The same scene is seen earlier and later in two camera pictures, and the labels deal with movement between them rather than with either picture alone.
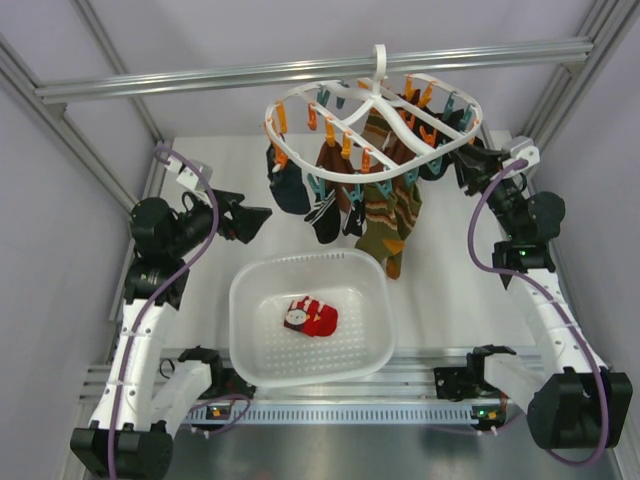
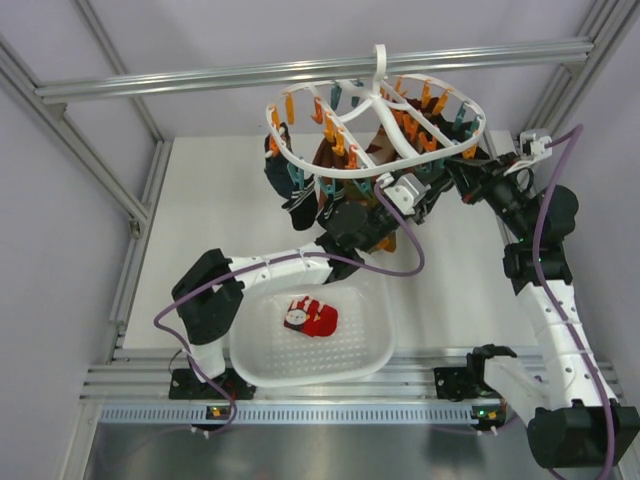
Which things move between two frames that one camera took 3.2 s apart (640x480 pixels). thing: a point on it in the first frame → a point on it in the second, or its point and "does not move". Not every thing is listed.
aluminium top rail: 574,55 does not move
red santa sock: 311,317 does not move
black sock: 426,136 → 454,128
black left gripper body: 225,226 → 420,209
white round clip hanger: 363,130 does not move
